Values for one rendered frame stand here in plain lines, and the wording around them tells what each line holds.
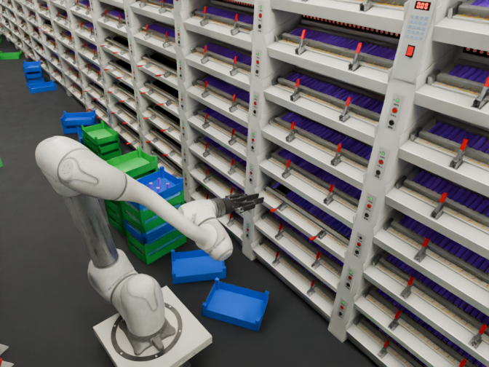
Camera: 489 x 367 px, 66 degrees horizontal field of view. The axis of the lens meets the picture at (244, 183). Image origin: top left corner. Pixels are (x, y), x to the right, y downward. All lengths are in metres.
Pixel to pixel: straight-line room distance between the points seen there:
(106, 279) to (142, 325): 0.23
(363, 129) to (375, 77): 0.19
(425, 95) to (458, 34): 0.18
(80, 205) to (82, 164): 0.27
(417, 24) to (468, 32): 0.15
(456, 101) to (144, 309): 1.26
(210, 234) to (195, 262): 0.87
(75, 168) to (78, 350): 1.12
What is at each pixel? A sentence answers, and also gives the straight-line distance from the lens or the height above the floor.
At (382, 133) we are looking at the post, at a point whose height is 1.09.
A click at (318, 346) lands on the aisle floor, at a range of 2.00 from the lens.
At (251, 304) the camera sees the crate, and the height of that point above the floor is 0.00.
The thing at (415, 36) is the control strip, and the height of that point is 1.41.
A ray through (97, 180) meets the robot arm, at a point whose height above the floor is 1.03.
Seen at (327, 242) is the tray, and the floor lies 0.49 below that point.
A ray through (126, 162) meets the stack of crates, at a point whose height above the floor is 0.40.
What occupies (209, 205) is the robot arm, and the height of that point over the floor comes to 0.69.
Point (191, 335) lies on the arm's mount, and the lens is 1.69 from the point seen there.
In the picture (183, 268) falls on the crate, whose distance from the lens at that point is 2.29.
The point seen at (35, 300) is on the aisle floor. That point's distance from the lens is 2.34.
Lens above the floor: 1.61
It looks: 32 degrees down
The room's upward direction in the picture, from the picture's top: 3 degrees clockwise
